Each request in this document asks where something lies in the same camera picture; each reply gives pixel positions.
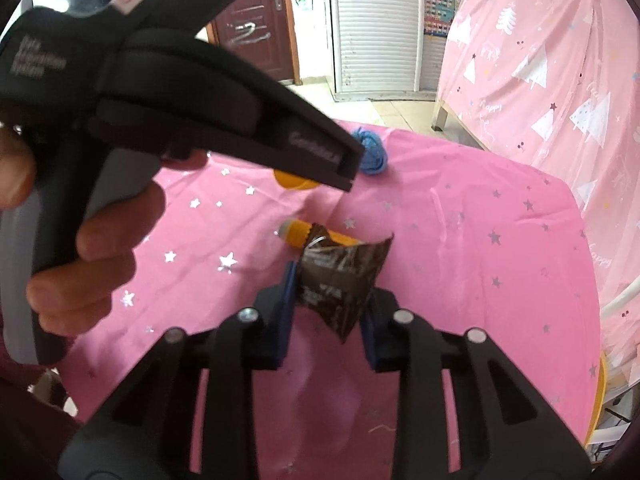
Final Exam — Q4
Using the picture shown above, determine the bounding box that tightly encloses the white railing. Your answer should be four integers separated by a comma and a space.
599, 279, 640, 319

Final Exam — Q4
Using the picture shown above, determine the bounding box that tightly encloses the brown snack wrapper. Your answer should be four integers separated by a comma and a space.
294, 232, 396, 345

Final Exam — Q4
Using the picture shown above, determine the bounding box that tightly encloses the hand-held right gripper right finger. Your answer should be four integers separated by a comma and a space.
360, 291, 592, 480

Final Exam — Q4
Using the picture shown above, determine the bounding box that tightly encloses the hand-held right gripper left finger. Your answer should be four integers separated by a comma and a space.
60, 262, 301, 480

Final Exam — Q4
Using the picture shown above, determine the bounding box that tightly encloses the yellow plastic rim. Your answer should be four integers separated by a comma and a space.
582, 349, 609, 449

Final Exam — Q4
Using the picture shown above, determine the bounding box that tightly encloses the yellow glue stick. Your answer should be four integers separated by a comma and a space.
278, 218, 362, 251

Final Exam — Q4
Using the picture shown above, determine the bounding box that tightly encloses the person's left hand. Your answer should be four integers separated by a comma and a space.
0, 124, 209, 337

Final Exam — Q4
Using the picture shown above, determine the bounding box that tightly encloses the pink tree print curtain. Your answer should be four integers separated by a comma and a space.
434, 0, 640, 312

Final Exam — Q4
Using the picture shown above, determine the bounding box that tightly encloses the colourful wall poster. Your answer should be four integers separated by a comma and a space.
423, 0, 459, 37

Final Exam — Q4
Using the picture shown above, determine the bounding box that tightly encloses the white shutter cabinet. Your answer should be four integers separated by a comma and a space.
327, 0, 452, 94

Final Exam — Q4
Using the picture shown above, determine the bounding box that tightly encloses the blue yarn ball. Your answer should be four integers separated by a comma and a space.
349, 127, 389, 177

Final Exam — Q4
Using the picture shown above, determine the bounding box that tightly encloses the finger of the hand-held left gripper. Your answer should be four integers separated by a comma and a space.
94, 29, 366, 194

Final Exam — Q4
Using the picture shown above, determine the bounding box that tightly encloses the orange plastic cup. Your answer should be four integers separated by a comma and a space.
273, 168, 321, 191

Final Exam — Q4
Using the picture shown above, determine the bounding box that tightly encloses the brown wooden door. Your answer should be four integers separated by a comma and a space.
207, 0, 302, 87

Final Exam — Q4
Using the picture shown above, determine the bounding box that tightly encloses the pink star tablecloth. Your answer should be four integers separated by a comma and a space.
59, 119, 604, 480

